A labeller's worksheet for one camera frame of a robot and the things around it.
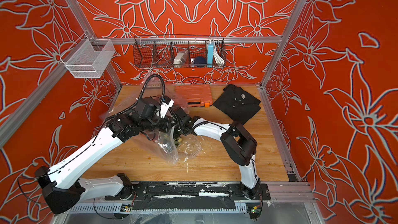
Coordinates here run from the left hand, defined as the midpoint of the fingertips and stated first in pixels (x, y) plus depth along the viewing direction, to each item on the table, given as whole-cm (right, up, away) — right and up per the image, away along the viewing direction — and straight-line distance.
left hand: (177, 121), depth 69 cm
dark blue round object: (+11, +34, +26) cm, 44 cm away
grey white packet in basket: (-2, +35, +23) cm, 42 cm away
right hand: (-9, -9, +16) cm, 21 cm away
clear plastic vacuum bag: (-4, -19, +20) cm, 28 cm away
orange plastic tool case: (+8, +13, +49) cm, 51 cm away
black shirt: (+37, +7, +36) cm, 52 cm away
